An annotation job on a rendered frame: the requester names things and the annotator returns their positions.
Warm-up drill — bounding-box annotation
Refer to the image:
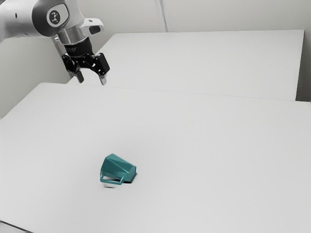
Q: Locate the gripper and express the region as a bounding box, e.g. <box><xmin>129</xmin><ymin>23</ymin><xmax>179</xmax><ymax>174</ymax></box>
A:
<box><xmin>61</xmin><ymin>40</ymin><xmax>110</xmax><ymax>86</ymax></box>

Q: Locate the teal faceted mug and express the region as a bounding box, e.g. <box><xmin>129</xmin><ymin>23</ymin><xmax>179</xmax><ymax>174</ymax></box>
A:
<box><xmin>99</xmin><ymin>152</ymin><xmax>138</xmax><ymax>186</ymax></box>

